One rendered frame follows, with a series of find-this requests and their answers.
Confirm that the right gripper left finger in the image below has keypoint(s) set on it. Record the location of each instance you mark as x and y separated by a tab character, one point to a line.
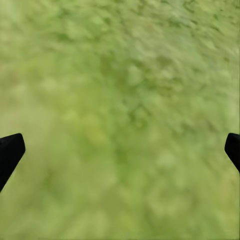
12	148

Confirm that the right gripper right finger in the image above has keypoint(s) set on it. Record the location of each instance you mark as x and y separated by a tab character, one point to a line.
232	149

